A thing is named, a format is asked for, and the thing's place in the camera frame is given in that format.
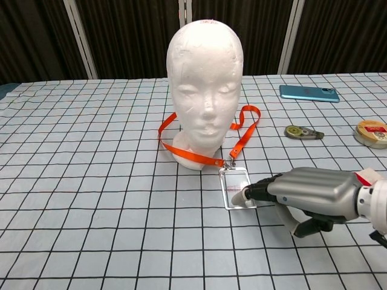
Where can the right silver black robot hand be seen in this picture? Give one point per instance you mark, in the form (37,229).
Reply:
(317,190)

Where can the clear white badge holder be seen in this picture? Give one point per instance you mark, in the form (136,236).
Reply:
(234,181)

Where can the white foam mannequin head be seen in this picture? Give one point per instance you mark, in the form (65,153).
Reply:
(205,75)

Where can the small red white box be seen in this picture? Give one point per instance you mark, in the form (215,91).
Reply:
(367,176)

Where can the grey correction tape dispenser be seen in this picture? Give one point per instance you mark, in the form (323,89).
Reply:
(297,132)

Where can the round tape roll red label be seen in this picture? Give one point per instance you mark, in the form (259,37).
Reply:
(372,133)

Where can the light blue smartphone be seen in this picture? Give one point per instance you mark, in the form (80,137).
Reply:
(308,93)

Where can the white black checkered tablecloth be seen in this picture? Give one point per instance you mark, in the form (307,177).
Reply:
(90,151)

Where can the black folding screen white frames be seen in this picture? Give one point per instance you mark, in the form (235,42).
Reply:
(136,36)

